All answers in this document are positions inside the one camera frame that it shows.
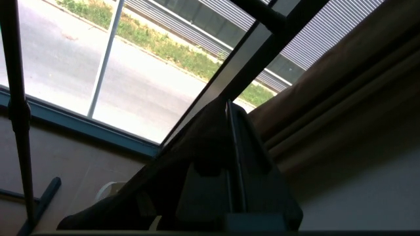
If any black clothes rack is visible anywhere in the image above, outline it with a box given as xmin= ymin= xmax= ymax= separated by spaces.
xmin=0 ymin=0 xmax=287 ymax=236

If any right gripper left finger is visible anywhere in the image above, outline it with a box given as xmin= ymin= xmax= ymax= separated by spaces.
xmin=175 ymin=163 xmax=236 ymax=227

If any black garment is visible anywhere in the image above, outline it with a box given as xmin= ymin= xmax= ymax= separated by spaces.
xmin=56 ymin=97 xmax=238 ymax=231

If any white laundry basket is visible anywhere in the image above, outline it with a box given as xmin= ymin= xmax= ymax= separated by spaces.
xmin=94 ymin=180 xmax=162 ymax=231

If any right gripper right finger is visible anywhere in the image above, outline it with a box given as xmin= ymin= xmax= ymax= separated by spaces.
xmin=226 ymin=100 xmax=305 ymax=231

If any brown curtain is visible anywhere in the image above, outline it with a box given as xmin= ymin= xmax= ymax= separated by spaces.
xmin=247 ymin=0 xmax=420 ymax=180

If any window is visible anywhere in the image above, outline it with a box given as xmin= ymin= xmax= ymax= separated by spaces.
xmin=0 ymin=0 xmax=388 ymax=159

